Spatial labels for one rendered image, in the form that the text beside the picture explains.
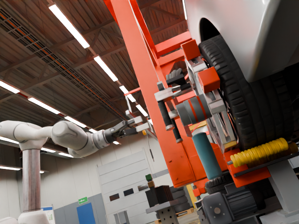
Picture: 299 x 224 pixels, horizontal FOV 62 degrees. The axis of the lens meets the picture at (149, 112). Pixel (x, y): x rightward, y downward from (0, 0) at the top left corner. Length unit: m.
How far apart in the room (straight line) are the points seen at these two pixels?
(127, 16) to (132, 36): 0.23
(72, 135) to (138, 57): 1.16
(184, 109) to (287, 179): 0.58
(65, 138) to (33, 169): 0.62
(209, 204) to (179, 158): 0.41
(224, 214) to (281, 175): 0.42
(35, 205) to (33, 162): 0.26
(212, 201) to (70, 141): 0.87
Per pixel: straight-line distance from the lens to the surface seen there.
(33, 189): 1.72
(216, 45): 1.25
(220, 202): 1.55
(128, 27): 2.34
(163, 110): 1.23
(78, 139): 1.19
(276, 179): 1.31
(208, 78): 1.07
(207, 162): 1.42
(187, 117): 1.34
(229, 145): 1.23
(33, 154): 1.75
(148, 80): 2.01
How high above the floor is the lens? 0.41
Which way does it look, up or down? 21 degrees up
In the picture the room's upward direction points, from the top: 19 degrees counter-clockwise
